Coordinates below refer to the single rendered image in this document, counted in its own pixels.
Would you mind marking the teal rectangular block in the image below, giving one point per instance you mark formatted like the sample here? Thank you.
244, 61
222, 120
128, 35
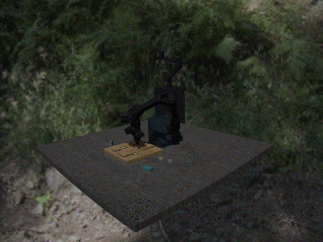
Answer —
148, 168

